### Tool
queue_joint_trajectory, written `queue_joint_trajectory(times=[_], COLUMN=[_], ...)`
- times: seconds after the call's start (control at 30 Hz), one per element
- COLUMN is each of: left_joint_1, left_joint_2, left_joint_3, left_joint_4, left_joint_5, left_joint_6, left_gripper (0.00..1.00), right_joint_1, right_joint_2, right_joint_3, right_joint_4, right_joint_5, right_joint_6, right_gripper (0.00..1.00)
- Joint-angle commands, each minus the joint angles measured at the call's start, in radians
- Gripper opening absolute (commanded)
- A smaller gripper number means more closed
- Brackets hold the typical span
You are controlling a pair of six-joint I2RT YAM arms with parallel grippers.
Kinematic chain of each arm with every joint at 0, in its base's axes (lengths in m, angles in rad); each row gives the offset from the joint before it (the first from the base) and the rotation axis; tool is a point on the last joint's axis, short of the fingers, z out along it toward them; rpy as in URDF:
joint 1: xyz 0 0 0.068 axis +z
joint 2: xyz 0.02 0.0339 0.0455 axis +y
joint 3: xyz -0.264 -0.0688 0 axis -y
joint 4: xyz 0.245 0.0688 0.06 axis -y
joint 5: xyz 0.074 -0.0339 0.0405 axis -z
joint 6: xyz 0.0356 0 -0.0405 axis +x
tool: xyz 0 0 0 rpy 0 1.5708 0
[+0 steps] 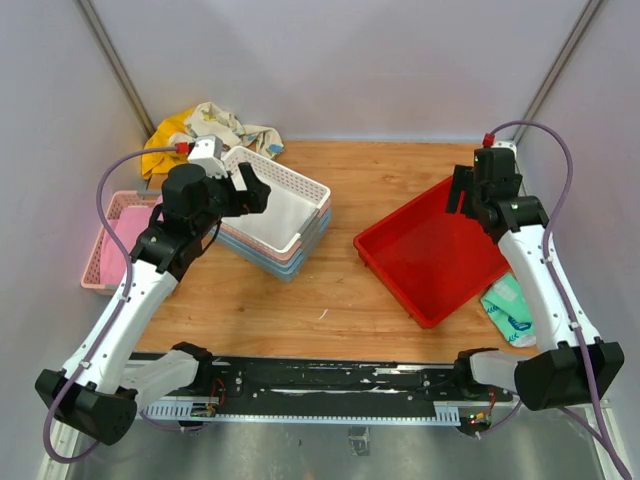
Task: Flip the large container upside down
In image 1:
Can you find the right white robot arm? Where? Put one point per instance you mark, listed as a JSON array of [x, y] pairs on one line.
[[574, 365]]

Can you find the pink perforated basket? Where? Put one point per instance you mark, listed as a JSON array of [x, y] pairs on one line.
[[314, 228]]

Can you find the small pink side basket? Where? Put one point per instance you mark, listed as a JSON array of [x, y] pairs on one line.
[[91, 278]]

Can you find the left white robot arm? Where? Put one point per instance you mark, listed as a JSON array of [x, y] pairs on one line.
[[92, 393]]

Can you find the large red plastic bin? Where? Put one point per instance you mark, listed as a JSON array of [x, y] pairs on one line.
[[432, 262]]

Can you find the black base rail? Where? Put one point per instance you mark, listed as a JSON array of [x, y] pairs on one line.
[[287, 390]]

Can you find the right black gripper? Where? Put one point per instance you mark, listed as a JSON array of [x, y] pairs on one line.
[[462, 181]]

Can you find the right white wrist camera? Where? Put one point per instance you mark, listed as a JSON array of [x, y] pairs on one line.
[[490, 141]]

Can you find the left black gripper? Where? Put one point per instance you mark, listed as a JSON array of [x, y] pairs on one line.
[[252, 200]]

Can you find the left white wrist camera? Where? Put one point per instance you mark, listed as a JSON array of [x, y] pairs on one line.
[[207, 153]]

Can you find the cream patterned cloth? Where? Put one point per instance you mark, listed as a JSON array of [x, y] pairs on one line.
[[208, 119]]

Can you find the pink towel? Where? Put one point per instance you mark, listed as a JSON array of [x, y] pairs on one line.
[[132, 222]]

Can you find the white perforated basket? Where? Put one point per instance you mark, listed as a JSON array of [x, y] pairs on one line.
[[295, 200]]

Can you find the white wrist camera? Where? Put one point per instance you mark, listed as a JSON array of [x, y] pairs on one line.
[[207, 153], [490, 141]]

